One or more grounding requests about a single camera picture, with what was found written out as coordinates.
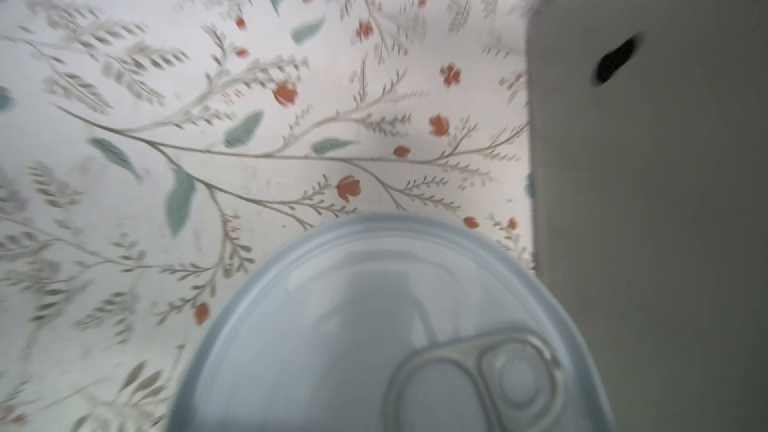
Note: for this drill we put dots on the orange label can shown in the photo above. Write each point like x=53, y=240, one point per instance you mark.
x=390, y=322

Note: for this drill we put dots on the floral patterned mat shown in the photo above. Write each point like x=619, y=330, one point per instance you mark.
x=155, y=152

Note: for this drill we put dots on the white metal cabinet counter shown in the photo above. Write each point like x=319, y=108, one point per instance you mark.
x=649, y=147

